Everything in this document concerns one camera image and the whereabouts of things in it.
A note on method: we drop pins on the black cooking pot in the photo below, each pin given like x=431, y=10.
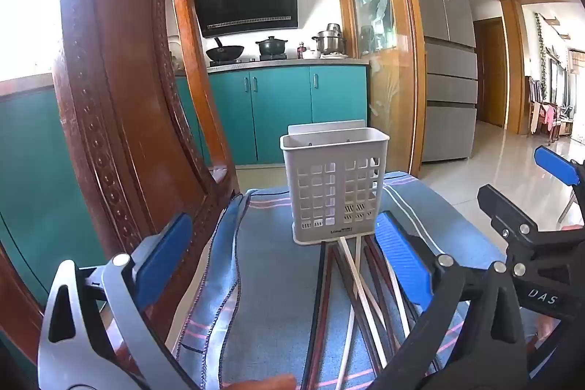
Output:
x=271, y=46

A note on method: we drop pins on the carved wooden chair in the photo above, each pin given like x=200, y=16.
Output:
x=114, y=97

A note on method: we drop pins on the small red bottle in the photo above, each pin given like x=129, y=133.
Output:
x=301, y=51

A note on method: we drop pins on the light wooden chopstick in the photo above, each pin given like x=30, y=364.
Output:
x=401, y=312
x=349, y=339
x=365, y=303

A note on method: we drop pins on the blue striped cloth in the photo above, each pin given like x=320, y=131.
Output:
x=274, y=303

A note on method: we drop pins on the brown wooden door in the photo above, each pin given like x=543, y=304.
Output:
x=491, y=74

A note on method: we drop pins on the white plastic utensil basket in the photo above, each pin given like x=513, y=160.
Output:
x=333, y=184

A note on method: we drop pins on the chair with draped clothes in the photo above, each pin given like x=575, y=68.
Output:
x=544, y=116

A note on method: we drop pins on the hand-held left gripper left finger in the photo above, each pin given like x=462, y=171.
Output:
x=162, y=257

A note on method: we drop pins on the teal lower kitchen cabinets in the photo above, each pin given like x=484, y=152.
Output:
x=283, y=116

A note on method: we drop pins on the silver refrigerator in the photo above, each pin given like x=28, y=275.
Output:
x=445, y=52

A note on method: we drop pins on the stainless steel pot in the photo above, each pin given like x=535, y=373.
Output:
x=330, y=40

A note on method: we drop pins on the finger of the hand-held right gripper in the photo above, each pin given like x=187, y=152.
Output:
x=502, y=207
x=555, y=166

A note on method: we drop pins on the dark wooden chopstick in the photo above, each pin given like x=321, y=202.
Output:
x=316, y=317
x=381, y=275
x=361, y=326

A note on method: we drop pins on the black wok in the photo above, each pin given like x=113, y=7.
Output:
x=225, y=51

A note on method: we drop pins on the green leaf garland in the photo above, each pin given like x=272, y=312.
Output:
x=542, y=52

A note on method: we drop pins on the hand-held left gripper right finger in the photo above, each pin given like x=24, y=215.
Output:
x=402, y=262

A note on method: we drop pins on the gas stove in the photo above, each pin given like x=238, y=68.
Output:
x=247, y=61

